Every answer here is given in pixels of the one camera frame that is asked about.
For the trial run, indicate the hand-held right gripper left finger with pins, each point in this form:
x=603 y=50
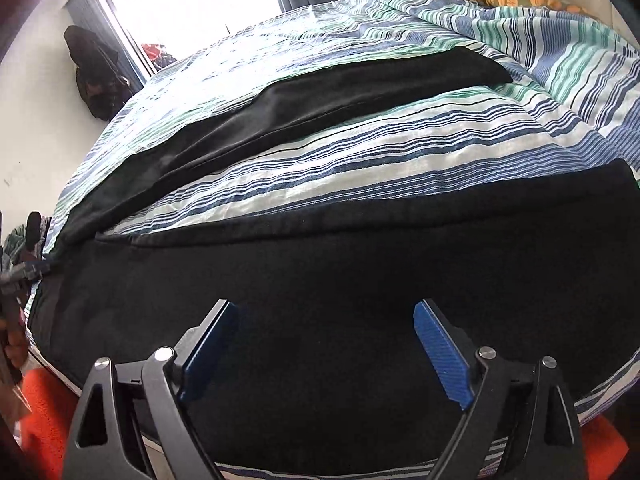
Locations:
x=210 y=350

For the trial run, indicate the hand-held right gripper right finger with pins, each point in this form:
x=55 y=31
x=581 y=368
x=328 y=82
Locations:
x=440 y=350

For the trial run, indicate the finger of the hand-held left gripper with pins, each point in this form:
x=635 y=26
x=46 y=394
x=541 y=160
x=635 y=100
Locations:
x=30 y=271

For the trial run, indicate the black pants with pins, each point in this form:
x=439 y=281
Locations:
x=325 y=270

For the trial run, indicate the person's left hand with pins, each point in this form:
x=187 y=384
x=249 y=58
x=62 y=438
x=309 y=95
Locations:
x=16 y=345

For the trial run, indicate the pile of clothes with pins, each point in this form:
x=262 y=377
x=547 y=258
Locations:
x=17 y=237

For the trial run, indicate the black bottle-shaped object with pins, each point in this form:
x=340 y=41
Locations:
x=34 y=230

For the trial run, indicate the orange rug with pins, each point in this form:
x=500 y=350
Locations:
x=45 y=410

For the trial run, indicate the black hanging bag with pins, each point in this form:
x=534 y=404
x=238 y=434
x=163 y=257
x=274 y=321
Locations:
x=95 y=75

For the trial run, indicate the striped bed blanket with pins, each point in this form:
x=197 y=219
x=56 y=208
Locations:
x=400 y=145

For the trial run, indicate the red cloth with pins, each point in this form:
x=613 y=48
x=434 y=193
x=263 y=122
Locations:
x=152 y=51

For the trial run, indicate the bright window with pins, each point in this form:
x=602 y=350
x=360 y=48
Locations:
x=190 y=0

